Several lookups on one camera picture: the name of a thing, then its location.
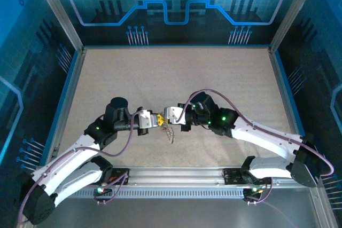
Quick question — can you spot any clear bag with small items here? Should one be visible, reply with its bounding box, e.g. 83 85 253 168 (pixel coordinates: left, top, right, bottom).
160 124 177 145

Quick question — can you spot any small board with lights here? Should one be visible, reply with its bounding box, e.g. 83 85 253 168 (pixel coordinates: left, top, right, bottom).
93 185 113 196
243 186 264 198

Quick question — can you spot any gray metal plate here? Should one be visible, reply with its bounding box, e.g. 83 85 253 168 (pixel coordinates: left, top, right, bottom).
53 197 321 228

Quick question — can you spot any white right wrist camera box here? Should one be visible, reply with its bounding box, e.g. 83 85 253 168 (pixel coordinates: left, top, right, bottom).
163 106 186 125

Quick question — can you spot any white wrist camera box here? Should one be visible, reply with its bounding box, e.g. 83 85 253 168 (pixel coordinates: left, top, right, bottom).
163 106 186 125
137 108 159 130

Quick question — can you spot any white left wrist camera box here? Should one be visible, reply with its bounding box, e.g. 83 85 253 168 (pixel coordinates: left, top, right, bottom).
137 108 159 130

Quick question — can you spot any aluminium side rail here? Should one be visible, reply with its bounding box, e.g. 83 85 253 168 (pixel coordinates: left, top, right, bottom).
268 48 308 143
45 48 87 166

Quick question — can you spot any wide aluminium frame rail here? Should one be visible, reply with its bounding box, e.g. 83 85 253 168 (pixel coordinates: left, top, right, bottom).
106 166 297 187

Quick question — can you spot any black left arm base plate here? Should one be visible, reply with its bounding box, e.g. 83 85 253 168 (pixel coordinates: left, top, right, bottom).
106 168 131 186

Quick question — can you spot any thin aluminium table rail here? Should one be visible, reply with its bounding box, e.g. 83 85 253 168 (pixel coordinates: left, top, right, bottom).
82 45 272 51

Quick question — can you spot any slotted gray cable duct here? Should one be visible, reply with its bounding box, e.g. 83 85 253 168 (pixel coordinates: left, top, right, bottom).
71 188 245 199

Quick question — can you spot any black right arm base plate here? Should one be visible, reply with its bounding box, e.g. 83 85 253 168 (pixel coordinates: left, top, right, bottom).
222 167 268 186

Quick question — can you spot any aluminium frame post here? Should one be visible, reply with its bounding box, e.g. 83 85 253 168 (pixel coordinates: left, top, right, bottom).
269 0 323 52
28 0 86 52

